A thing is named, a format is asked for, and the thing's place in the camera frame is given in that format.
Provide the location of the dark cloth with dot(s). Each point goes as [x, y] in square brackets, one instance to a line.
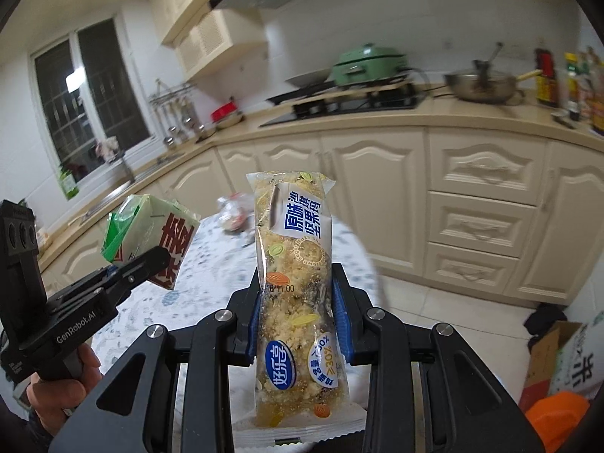
[545, 321]

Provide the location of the orange plastic bag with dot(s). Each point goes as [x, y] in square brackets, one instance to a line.
[557, 420]

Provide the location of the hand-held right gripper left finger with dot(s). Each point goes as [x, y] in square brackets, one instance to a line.
[254, 335]

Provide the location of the dark sauce bottle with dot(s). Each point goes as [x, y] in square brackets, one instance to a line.
[546, 80]

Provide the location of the beige kitchen countertop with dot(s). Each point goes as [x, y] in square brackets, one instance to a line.
[472, 109]

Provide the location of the pink white cloth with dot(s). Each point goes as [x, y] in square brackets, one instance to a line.
[106, 147]

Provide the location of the cream lower kitchen cabinets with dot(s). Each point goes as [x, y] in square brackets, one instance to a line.
[377, 174]

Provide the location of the nut cake packet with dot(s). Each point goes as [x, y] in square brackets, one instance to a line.
[292, 292]

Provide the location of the cream lattice upper cabinet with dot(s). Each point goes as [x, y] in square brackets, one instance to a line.
[212, 33]

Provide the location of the clear plastic bag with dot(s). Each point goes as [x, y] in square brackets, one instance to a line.
[236, 214]

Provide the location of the steel kitchen sink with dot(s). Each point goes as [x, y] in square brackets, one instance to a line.
[118, 193]

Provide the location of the cream bowl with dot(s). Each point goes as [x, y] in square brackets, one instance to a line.
[230, 121]

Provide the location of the steel kitchen faucet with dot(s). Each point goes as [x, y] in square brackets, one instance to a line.
[123, 167]

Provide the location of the white framed window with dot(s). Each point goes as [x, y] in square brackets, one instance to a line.
[99, 89]

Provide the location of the black gas hob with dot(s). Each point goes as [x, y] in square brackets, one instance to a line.
[349, 106]

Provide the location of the green white pickle packet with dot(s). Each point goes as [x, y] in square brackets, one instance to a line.
[155, 226]

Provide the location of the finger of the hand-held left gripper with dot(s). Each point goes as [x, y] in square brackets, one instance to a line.
[141, 269]
[113, 272]

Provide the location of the wooden board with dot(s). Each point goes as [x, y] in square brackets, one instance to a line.
[363, 90]

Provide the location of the printed cardboard box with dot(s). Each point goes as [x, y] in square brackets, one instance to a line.
[557, 363]

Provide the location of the grey shallow pan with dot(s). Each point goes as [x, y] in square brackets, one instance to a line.
[306, 78]

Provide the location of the green electric cooking pot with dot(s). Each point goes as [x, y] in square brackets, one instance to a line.
[368, 66]

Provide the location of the red container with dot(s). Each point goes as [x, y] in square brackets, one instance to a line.
[224, 111]

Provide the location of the steel ladle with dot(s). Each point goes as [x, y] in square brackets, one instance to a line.
[200, 128]
[168, 139]

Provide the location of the person's left hand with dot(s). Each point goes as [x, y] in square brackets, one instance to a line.
[61, 396]

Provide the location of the green dish soap bottle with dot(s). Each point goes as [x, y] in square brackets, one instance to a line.
[67, 184]

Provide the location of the steel spatula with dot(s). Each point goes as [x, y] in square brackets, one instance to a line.
[182, 131]

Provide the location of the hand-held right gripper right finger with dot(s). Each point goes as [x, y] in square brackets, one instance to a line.
[342, 330]

